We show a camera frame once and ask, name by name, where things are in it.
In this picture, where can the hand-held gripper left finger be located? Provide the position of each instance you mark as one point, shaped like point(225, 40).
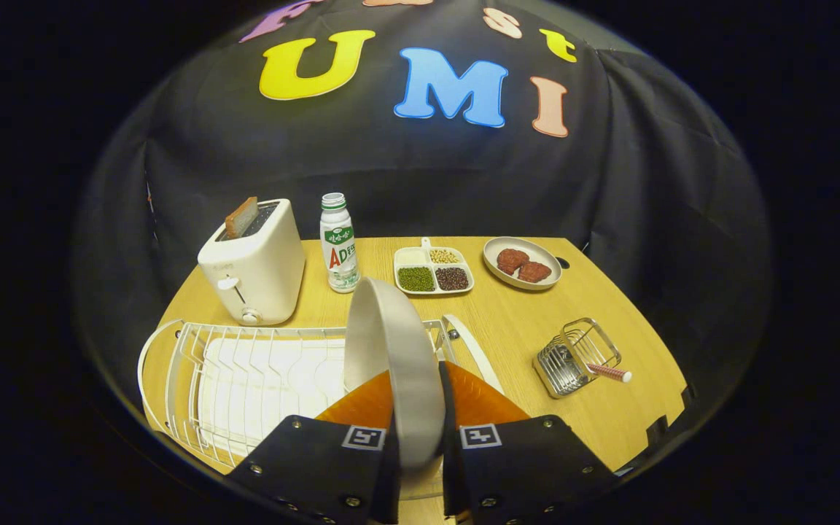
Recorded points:
point(318, 467)

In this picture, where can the black table edge bracket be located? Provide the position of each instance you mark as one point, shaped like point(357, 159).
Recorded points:
point(658, 430)
point(689, 396)

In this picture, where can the beige plate with patties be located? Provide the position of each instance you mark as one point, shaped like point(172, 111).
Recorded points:
point(547, 257)

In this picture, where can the pile of green beans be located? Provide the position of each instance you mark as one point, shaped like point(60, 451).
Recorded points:
point(416, 279)

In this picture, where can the brown bread slice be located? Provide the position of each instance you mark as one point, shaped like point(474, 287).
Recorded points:
point(241, 217)

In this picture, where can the red-brown meat patty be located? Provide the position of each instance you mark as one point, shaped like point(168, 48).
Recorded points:
point(512, 260)
point(535, 272)

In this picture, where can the white divided dish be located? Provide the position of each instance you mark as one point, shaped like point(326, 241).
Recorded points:
point(411, 257)

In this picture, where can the pile of yellow beans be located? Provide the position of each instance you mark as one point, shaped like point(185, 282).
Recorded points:
point(444, 256)

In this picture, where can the white toaster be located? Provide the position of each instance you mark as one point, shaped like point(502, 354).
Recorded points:
point(267, 270)

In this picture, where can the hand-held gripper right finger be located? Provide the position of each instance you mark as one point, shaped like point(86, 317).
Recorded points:
point(522, 474)

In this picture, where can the pile of dark red beans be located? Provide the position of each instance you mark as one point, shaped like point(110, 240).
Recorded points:
point(452, 278)

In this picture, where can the white bottle with green label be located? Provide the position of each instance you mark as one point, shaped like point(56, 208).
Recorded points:
point(338, 248)

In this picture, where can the black backdrop cloth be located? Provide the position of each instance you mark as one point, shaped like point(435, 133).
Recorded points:
point(609, 182)

